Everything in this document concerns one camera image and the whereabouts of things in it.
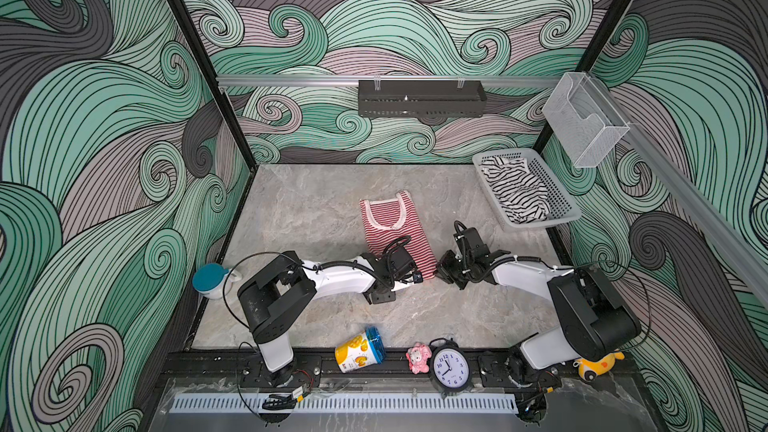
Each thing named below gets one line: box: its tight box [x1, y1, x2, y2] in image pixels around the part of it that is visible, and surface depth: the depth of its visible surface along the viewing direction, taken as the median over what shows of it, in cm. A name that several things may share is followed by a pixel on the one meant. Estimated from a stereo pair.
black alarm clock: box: [428, 337, 472, 397], surface depth 73 cm
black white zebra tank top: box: [478, 156, 550, 223], surface depth 112 cm
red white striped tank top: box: [359, 190, 437, 280], surface depth 103 cm
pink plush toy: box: [406, 342, 433, 375], surface depth 74 cm
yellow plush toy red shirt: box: [572, 351, 625, 381], surface depth 71 cm
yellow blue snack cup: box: [334, 326, 386, 374], surface depth 72 cm
